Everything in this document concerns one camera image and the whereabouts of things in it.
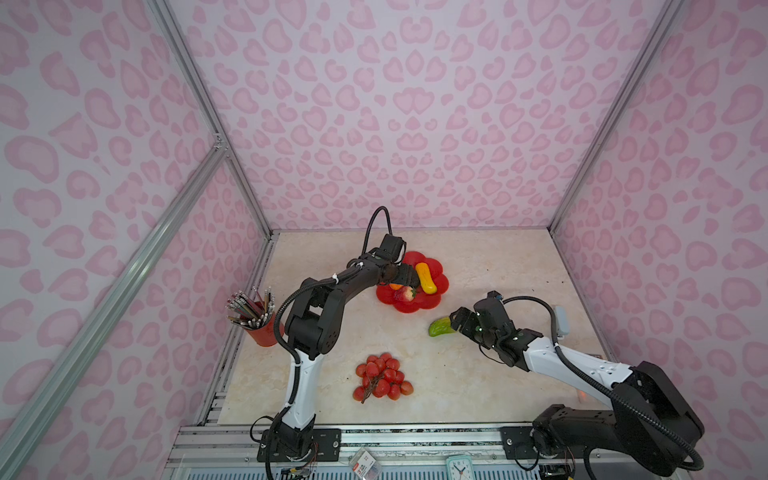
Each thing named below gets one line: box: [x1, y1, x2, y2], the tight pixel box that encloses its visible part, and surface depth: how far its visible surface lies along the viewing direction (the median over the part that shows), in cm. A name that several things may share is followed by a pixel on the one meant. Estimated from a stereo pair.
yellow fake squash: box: [416, 262, 437, 294], surface depth 103 cm
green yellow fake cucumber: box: [428, 316, 456, 337], surface depth 92 cm
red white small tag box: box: [349, 447, 383, 480], surface depth 71 cm
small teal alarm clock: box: [446, 455, 474, 480], surface depth 70 cm
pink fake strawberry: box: [397, 286, 417, 302], surface depth 100 cm
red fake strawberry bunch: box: [353, 352, 414, 404], surface depth 81 cm
